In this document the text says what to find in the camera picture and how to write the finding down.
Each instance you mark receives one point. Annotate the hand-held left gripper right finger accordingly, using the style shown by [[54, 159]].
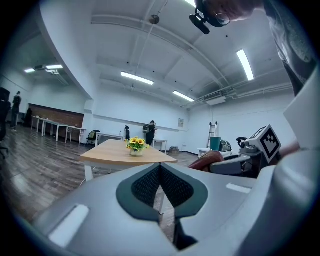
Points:
[[215, 200]]

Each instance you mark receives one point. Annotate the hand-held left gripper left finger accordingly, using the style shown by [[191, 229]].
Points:
[[105, 212]]

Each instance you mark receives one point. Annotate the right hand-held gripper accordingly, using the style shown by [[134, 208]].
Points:
[[267, 143]]

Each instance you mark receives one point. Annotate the sunflower bouquet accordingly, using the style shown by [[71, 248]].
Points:
[[136, 145]]

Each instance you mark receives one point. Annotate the person's right forearm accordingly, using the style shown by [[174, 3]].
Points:
[[290, 151]]

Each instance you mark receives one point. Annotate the green and white round device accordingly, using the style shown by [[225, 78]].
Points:
[[225, 146]]

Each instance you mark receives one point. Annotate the white side table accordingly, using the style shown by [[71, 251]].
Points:
[[203, 150]]

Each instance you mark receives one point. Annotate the grey metal ladder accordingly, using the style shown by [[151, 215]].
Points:
[[211, 127]]

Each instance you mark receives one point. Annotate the cardboard box with clutter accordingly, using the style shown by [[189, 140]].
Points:
[[174, 150]]

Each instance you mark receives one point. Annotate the wooden table with white legs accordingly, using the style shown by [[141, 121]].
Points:
[[112, 152]]

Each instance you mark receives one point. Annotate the white ceiling air conditioner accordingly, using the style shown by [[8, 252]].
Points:
[[215, 98]]

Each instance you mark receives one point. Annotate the white rectangular table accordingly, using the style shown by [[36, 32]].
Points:
[[160, 141], [53, 122], [75, 128], [108, 135], [37, 118]]

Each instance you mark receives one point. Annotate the black chair with yellow backrest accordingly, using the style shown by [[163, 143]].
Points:
[[93, 136]]

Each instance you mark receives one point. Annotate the long ceiling light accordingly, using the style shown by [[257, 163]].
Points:
[[30, 70], [245, 65], [54, 66], [183, 96], [190, 3], [137, 78]]

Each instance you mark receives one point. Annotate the person's dark printed t-shirt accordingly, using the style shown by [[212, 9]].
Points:
[[292, 37]]

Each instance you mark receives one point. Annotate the person's glasses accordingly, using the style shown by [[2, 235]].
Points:
[[223, 19]]

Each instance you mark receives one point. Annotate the person's face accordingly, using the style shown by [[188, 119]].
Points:
[[240, 10]]

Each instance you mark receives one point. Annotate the round ceiling fixture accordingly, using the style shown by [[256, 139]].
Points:
[[154, 19]]

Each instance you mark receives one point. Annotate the grey wall panel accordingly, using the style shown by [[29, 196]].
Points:
[[181, 122]]

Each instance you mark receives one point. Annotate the black head-mounted camera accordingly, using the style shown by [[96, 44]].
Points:
[[200, 23]]

